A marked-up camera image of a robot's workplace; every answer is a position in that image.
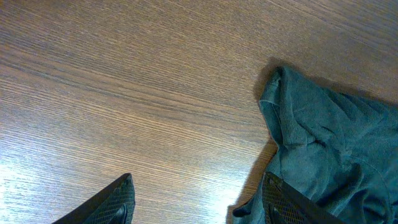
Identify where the black Nike t-shirt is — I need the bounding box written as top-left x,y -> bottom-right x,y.
231,65 -> 398,224

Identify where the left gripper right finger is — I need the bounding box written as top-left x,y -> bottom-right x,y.
262,172 -> 343,224

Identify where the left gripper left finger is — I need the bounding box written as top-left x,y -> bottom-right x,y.
53,173 -> 136,224

